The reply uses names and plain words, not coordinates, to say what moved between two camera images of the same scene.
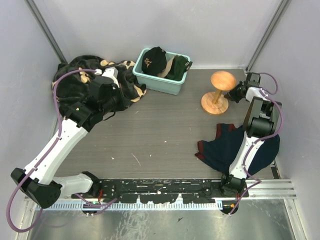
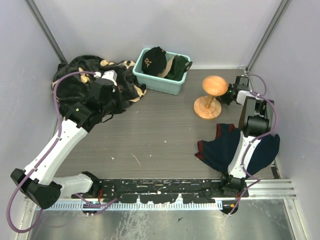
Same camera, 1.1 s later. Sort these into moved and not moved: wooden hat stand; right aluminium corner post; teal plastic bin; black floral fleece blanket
Moved: wooden hat stand
Not moved: black floral fleece blanket; teal plastic bin; right aluminium corner post
